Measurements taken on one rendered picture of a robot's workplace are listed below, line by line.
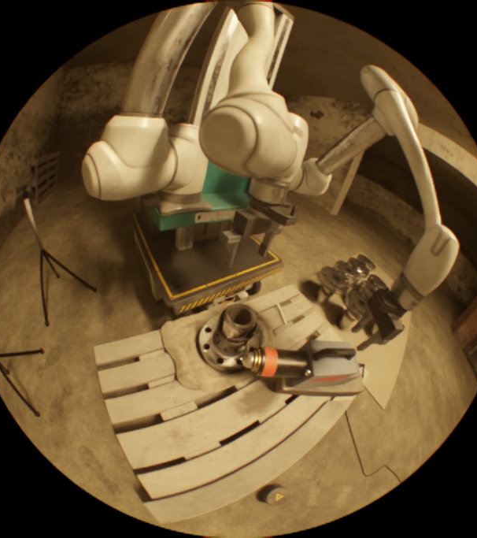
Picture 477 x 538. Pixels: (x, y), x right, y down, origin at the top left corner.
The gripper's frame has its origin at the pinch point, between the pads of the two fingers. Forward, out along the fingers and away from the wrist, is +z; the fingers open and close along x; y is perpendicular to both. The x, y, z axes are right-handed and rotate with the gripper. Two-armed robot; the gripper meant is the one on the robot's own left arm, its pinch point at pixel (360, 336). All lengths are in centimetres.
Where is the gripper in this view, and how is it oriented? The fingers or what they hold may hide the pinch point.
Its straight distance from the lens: 58.7
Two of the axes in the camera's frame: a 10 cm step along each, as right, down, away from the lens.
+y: 9.7, 2.2, 0.8
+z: -2.2, 7.4, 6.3
